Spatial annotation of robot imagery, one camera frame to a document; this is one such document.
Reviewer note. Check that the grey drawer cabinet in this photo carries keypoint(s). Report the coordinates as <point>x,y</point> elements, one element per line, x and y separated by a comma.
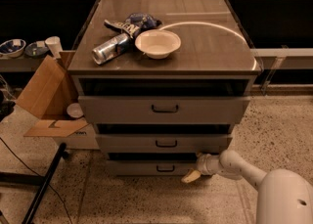
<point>212,61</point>

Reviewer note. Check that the black metal stand leg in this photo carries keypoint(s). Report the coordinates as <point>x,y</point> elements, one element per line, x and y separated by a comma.
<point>42,182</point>

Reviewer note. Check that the blue patterned bowl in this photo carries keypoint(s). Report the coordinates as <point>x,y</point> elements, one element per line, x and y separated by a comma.
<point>36,50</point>
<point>12,48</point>

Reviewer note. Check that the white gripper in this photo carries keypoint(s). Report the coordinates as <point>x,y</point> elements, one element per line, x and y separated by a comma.
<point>203,164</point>

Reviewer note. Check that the white paper cup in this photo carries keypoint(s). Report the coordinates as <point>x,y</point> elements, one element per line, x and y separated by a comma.
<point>54,45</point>

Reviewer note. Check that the open cardboard box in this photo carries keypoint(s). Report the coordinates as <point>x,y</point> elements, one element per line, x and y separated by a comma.
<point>46,96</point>

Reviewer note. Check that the small white bowl in box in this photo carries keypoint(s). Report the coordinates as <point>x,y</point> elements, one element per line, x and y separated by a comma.
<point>75,111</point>

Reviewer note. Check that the blue patterned bowl left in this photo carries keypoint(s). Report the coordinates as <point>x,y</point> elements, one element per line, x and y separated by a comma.
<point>12,48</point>

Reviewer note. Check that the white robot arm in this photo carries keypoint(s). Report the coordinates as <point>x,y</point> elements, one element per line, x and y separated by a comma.
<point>284,197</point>

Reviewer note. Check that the silver blue drink can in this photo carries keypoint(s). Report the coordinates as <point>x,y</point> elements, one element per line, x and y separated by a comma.
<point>111,49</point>

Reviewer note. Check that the blue crumpled chip bag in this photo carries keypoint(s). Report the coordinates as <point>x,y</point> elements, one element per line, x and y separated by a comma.
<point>134,24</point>

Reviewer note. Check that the grey middle drawer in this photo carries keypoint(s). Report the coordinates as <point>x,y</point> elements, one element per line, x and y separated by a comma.
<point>163,143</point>

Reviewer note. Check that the blue patterned bowl right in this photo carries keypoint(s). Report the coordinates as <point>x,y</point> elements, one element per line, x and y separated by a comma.
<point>36,50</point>

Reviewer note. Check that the grey top drawer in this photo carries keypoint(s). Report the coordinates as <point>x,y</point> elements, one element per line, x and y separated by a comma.
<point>163,110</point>

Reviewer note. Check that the grey bottom drawer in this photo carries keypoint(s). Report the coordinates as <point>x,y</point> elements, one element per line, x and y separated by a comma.
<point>149,167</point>

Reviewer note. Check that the grey drawer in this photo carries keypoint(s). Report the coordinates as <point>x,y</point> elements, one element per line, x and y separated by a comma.
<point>163,110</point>
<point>163,143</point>
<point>149,167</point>

